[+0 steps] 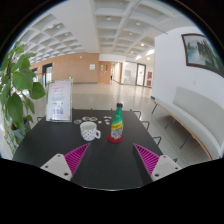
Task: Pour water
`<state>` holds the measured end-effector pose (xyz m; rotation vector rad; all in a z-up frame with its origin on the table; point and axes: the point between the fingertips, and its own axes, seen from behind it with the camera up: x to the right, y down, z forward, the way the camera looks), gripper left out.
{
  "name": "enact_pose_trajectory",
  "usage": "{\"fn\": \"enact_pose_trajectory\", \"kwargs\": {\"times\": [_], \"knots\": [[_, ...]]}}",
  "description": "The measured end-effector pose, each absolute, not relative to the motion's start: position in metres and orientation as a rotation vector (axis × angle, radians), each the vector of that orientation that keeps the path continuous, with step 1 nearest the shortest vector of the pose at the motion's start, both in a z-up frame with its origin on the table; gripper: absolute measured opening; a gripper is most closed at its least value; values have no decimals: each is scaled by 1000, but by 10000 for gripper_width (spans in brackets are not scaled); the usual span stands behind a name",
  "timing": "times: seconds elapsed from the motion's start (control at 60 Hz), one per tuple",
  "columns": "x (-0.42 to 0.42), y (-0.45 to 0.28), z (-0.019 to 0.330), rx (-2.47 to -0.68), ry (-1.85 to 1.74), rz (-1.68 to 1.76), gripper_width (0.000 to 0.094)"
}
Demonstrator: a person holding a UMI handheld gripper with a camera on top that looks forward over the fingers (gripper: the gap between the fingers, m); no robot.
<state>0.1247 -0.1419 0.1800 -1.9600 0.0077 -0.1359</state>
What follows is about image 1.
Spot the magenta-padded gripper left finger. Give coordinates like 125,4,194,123
39,142,93,187

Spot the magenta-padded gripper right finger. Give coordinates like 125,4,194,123
131,143,183,187

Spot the green drink bottle yellow label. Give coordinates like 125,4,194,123
110,102,125,141

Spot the white polka dot mug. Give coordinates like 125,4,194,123
79,121,102,142

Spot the flat round red coaster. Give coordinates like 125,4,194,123
107,133,124,145

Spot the long white bench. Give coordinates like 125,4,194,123
150,85,224,161

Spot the clear acrylic sign stand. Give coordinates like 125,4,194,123
45,79,74,123

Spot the potted green leafy plant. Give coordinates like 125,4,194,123
0,39,47,156

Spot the framed landscape picture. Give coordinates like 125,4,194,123
181,32,224,79

